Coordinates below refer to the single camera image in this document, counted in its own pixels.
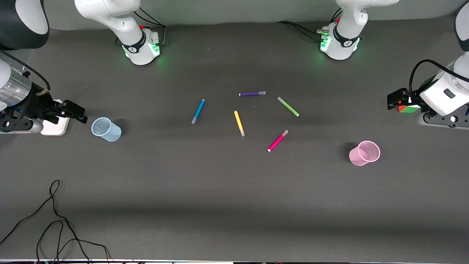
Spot blue marker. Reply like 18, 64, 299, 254
191, 99, 206, 124

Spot pink marker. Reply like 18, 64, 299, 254
267, 129, 289, 153

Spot white lamp stand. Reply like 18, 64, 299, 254
40, 100, 70, 136

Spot translucent blue cup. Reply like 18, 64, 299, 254
91, 117, 122, 142

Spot translucent pink cup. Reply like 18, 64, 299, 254
348, 140, 381, 166

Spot green marker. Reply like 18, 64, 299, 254
277, 96, 300, 117

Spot yellow marker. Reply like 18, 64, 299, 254
234, 110, 245, 137

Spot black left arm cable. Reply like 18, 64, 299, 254
409, 59, 469, 104

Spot thin black loose cable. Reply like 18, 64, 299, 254
0, 179, 112, 264

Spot black right arm base cables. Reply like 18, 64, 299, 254
133, 7, 167, 47

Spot black arm base cables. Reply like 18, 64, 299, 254
133, 7, 167, 47
277, 7, 343, 41

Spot black left arm base cables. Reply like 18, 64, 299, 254
277, 7, 343, 41

